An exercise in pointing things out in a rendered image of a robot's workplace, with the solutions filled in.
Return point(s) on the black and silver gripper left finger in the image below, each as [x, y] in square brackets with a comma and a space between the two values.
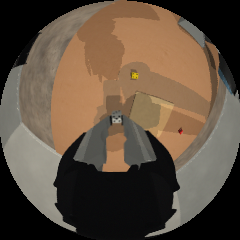
[89, 148]

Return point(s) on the tan square mat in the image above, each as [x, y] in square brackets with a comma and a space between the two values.
[151, 113]

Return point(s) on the yellow die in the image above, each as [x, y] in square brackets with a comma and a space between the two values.
[134, 75]

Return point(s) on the white die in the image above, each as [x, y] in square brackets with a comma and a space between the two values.
[116, 116]

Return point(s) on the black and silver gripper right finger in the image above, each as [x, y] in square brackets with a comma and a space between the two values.
[145, 150]

